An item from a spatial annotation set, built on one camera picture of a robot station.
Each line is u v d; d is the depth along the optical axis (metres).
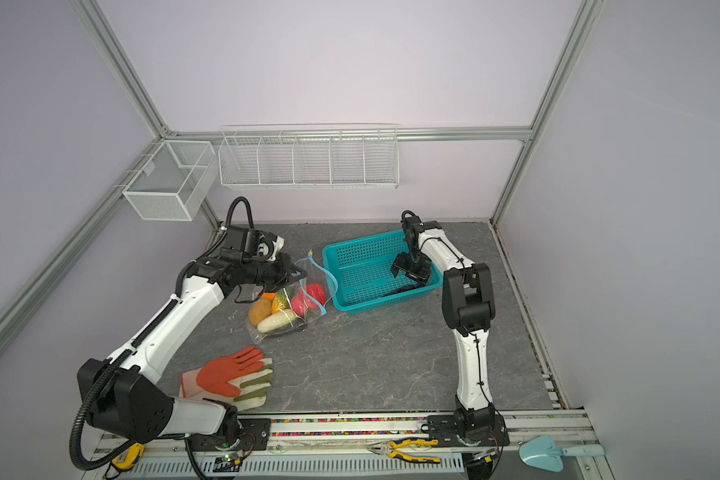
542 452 0.70
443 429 0.74
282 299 0.87
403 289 0.96
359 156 1.05
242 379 0.82
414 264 0.91
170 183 0.99
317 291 0.87
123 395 0.39
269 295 0.72
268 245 0.71
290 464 0.71
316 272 0.86
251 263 0.66
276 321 0.87
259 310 0.91
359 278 1.03
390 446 0.71
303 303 0.81
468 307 0.58
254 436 0.73
